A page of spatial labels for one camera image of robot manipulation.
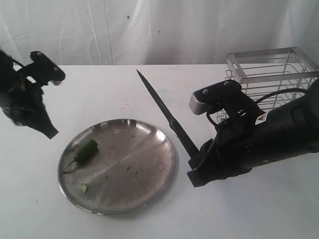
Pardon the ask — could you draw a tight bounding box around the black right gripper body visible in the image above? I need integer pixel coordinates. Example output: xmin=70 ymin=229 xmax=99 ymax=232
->
xmin=202 ymin=109 xmax=264 ymax=180

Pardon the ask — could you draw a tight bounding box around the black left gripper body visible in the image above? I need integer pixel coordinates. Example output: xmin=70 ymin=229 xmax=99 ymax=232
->
xmin=0 ymin=82 xmax=46 ymax=127

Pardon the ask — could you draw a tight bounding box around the black kitchen knife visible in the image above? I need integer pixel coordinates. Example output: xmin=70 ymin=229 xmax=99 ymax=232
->
xmin=137 ymin=70 xmax=199 ymax=157

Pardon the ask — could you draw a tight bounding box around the dark green vegetable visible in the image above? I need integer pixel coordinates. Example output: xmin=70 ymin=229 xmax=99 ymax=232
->
xmin=65 ymin=139 xmax=98 ymax=169

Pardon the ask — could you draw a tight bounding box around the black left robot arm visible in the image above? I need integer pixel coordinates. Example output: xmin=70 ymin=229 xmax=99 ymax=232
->
xmin=0 ymin=51 xmax=65 ymax=139

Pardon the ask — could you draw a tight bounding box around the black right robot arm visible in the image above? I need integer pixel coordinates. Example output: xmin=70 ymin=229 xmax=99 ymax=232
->
xmin=187 ymin=80 xmax=319 ymax=187

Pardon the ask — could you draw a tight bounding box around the green vegetable slice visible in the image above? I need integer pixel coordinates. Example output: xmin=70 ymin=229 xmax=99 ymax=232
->
xmin=81 ymin=183 xmax=88 ymax=195

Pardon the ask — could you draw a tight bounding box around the round stainless steel plate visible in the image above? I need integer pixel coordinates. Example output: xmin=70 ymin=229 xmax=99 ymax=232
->
xmin=58 ymin=119 xmax=178 ymax=215

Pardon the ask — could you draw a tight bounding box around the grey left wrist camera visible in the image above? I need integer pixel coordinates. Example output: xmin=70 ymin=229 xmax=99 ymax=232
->
xmin=17 ymin=51 xmax=66 ymax=87

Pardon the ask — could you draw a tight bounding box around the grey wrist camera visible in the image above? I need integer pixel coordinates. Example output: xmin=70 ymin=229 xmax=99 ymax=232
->
xmin=189 ymin=80 xmax=242 ymax=115
xmin=17 ymin=51 xmax=66 ymax=87

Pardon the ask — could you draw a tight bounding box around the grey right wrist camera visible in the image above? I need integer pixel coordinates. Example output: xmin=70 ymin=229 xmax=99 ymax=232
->
xmin=189 ymin=80 xmax=242 ymax=115

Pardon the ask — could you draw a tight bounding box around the metal wire utensil rack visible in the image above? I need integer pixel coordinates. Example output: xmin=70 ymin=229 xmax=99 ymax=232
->
xmin=225 ymin=47 xmax=319 ymax=112

